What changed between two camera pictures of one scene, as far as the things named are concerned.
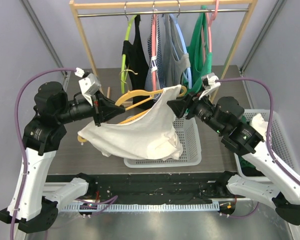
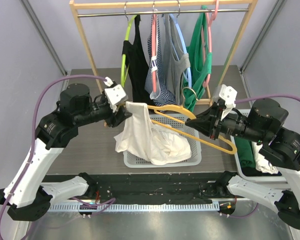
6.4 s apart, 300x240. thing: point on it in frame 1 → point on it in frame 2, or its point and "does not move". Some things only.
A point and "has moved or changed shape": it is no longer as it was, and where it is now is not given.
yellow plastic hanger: (132, 99) → (154, 109)
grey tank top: (175, 60) does not move
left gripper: (105, 108) → (118, 117)
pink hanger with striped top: (154, 17) does not move
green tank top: (199, 58) does not move
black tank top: (137, 62) does not move
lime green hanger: (123, 61) does not move
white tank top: (152, 135) has moved or changed shape
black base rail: (114, 187) does not move
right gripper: (189, 106) → (214, 124)
